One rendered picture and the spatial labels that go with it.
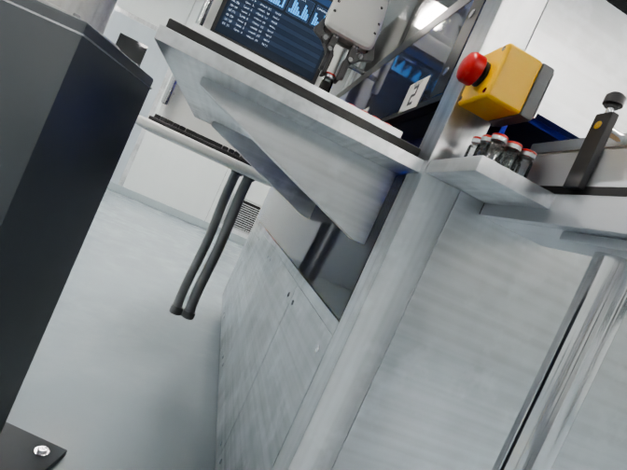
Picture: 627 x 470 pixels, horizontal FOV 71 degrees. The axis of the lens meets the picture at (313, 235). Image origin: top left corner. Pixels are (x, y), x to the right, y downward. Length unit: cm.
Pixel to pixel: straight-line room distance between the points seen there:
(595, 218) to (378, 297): 29
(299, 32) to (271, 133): 103
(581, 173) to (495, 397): 39
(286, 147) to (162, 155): 555
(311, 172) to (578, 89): 42
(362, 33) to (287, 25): 85
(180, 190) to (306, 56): 468
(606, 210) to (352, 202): 36
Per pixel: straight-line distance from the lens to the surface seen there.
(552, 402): 55
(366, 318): 65
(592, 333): 55
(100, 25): 92
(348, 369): 67
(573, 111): 79
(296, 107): 62
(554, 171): 62
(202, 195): 617
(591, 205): 55
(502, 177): 55
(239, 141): 120
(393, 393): 71
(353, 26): 87
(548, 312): 80
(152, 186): 623
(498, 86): 61
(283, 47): 168
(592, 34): 83
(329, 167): 71
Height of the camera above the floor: 73
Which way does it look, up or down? 2 degrees down
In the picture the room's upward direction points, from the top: 24 degrees clockwise
